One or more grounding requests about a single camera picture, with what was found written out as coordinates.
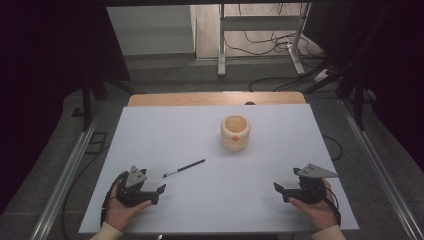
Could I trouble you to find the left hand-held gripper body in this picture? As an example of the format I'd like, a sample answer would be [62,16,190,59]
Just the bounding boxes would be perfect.
[115,165,159,208]

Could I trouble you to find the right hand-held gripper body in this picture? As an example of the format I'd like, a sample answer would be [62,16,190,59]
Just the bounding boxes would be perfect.
[283,163,339,205]

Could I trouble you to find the black pen with white tip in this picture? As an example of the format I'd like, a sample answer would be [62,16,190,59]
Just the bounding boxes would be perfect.
[162,158,206,178]

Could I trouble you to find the cream ceramic cup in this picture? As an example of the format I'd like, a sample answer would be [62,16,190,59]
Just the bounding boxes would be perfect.
[220,114,251,153]

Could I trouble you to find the person's left hand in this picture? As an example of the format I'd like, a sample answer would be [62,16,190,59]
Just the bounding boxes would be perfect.
[104,184,153,233]

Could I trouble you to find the person's right hand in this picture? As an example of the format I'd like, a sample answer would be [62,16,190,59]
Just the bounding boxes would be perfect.
[288,179,338,231]

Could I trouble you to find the white table sheet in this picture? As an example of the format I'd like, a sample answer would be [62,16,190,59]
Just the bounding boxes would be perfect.
[78,103,360,234]

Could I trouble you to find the black stand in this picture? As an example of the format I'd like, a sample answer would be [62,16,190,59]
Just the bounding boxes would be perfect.
[71,74,136,132]
[304,6,394,131]

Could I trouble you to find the wooden table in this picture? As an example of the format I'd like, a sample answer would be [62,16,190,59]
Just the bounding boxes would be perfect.
[127,91,307,108]

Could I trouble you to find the white power strip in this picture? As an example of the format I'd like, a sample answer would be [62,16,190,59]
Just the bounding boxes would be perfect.
[312,68,335,83]

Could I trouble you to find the grey cabinet panel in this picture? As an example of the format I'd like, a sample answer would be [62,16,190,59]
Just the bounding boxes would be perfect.
[106,4,197,57]

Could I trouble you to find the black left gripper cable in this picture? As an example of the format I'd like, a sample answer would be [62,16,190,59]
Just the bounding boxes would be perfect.
[99,170,129,228]

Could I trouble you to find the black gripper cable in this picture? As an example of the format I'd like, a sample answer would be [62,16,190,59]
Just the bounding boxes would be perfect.
[99,170,129,228]
[322,185,342,227]

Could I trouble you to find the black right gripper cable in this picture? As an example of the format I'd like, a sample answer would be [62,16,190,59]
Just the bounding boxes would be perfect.
[322,185,342,227]

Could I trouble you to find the black cable loop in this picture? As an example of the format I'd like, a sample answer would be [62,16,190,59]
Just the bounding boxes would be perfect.
[321,134,344,162]

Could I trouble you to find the black floor frame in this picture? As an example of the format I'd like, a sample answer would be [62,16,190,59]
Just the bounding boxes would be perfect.
[84,131,109,155]

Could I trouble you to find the metal floor rail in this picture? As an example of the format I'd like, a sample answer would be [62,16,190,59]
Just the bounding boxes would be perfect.
[337,99,424,240]
[29,118,101,240]

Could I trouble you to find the black floor cables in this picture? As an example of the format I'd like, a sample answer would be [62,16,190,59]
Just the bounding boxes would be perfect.
[223,3,329,93]

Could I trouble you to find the white metal desk frame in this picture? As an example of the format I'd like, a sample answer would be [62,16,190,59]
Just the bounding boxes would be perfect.
[217,3,313,78]

